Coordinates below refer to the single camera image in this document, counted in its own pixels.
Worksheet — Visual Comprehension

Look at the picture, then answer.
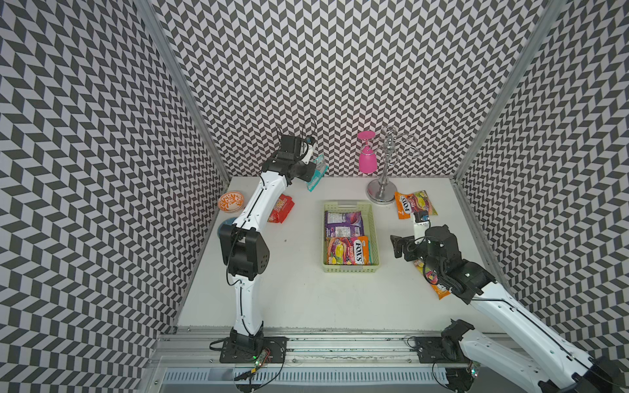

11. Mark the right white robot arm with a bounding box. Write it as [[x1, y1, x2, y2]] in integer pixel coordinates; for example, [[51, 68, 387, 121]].
[[390, 225, 628, 392]]

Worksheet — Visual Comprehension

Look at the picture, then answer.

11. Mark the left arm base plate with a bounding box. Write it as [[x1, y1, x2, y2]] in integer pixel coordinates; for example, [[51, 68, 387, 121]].
[[219, 337, 288, 365]]

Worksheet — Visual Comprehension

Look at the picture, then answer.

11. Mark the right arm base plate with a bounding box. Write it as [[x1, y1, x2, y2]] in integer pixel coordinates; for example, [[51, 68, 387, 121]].
[[411, 337, 467, 365]]

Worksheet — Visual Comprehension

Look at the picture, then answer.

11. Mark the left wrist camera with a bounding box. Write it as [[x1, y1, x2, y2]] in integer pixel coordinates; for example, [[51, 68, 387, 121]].
[[299, 136, 316, 165]]

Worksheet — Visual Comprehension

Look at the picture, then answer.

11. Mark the green perforated plastic basket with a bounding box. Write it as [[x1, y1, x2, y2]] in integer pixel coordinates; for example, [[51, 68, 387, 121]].
[[321, 200, 380, 273]]

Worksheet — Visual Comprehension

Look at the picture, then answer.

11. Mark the aluminium frame post right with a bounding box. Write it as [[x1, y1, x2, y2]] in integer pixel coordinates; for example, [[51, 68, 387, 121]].
[[452, 1, 567, 183]]

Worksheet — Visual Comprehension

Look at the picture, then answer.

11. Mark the aluminium frame post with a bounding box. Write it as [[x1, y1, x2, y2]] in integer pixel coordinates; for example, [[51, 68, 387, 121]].
[[134, 0, 231, 183], [452, 1, 567, 183]]

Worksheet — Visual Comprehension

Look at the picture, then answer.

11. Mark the orange patterned small bowl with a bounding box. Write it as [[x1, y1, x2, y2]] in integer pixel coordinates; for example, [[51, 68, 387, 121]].
[[218, 191, 245, 213]]

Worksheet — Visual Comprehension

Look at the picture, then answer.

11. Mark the chrome glass holder stand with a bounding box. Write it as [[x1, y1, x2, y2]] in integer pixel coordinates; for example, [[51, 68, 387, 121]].
[[366, 125, 400, 206]]

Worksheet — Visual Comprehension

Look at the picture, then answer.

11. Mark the pink plastic wine glass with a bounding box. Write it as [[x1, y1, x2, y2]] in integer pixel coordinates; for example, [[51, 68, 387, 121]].
[[358, 130, 378, 175]]

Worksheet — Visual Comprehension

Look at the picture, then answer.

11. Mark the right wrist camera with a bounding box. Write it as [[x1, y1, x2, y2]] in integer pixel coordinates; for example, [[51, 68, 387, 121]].
[[413, 210, 431, 244]]

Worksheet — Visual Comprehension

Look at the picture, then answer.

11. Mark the orange fox's candy bag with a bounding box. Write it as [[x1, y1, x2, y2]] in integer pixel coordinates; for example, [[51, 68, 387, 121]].
[[413, 260, 451, 300], [394, 190, 438, 219], [325, 236, 371, 265]]

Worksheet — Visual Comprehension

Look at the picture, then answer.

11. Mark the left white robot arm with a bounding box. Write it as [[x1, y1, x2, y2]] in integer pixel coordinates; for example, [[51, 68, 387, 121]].
[[218, 135, 316, 347]]

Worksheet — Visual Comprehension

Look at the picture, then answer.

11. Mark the blue small bowl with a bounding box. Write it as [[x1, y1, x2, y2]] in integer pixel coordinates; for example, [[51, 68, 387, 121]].
[[216, 217, 236, 235]]

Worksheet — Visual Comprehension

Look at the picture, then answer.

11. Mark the aluminium frame post left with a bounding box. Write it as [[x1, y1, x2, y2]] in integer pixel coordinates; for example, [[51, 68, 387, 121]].
[[134, 0, 231, 183]]

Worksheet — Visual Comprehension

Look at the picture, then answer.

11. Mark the red cocoaland candy bag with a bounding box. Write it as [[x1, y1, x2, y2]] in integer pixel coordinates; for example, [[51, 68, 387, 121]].
[[268, 194, 295, 224]]

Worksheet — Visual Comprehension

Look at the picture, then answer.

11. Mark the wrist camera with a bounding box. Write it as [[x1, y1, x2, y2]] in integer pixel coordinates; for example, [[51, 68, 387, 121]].
[[299, 136, 316, 165], [413, 210, 431, 244]]

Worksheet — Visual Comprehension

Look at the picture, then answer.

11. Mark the aluminium front rail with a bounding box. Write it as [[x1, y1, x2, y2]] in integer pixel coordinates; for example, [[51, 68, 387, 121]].
[[138, 327, 524, 392]]

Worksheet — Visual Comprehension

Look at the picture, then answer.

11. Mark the purple candy bag back side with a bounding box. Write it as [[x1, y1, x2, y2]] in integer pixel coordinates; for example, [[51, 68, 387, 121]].
[[324, 211, 365, 237]]

